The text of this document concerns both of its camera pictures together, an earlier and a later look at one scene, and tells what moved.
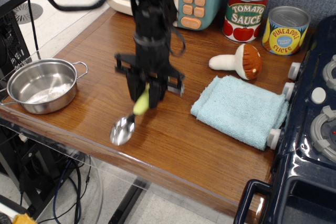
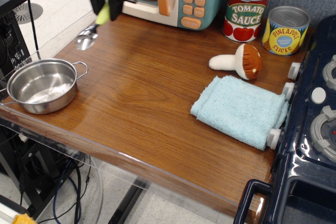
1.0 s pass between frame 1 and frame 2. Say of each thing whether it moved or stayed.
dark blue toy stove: stayed
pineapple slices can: stayed
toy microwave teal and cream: stayed
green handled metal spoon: moved
